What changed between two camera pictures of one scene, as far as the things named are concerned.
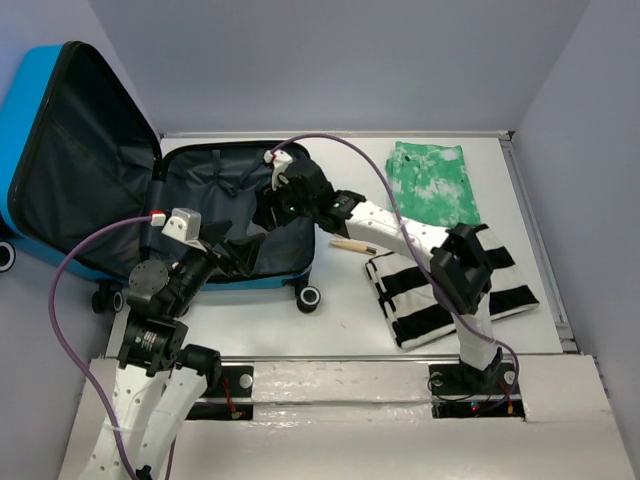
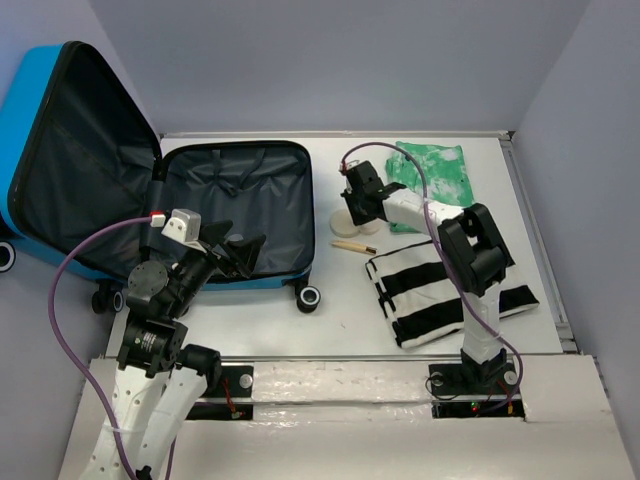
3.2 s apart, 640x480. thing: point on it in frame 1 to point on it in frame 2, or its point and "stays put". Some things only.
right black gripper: x=267 y=201 to x=358 y=218
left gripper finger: x=246 y=250 stays put
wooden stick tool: x=354 y=246 stays put
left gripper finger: x=216 y=231 stays put
